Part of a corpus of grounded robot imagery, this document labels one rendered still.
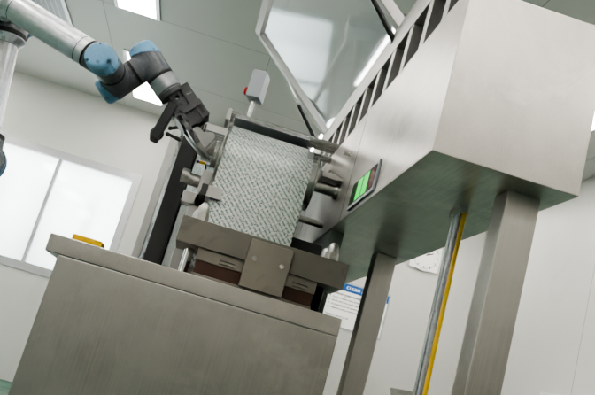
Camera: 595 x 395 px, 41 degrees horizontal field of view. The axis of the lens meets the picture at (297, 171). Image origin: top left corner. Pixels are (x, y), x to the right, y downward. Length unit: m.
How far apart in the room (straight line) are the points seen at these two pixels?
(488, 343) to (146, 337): 0.75
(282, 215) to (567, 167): 0.91
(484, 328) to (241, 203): 0.90
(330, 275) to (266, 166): 0.38
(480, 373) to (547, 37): 0.56
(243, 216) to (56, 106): 6.05
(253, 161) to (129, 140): 5.80
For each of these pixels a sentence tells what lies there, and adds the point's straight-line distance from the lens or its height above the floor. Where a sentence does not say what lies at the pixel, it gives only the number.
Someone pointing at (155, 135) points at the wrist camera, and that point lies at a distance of 2.10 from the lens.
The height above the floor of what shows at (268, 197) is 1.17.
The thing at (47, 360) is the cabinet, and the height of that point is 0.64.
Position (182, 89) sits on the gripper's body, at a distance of 2.15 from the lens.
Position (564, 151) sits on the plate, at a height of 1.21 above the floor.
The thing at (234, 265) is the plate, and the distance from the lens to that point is 1.84.
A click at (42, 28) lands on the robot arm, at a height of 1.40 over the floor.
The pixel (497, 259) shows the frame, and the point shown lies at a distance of 1.35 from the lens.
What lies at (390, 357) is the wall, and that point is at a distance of 7.83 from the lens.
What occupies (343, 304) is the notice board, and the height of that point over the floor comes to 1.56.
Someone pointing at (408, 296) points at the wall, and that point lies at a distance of 7.90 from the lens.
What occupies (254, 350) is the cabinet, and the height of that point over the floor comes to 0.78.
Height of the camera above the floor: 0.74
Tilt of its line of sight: 14 degrees up
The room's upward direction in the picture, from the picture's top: 16 degrees clockwise
